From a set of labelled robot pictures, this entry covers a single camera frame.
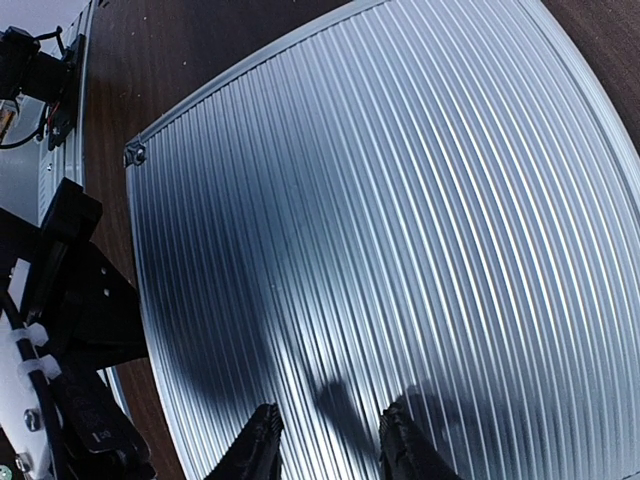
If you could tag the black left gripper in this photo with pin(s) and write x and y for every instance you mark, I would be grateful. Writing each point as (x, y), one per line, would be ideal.
(66, 314)

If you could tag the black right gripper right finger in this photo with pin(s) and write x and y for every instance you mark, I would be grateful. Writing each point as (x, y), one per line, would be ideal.
(405, 453)

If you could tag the aluminium poker case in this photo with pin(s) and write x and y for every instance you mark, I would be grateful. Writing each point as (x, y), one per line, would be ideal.
(433, 202)

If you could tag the aluminium front rail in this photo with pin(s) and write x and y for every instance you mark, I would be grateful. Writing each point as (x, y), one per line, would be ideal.
(31, 173)

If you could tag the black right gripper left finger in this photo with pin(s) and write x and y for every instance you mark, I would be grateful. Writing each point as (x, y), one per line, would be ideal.
(255, 452)

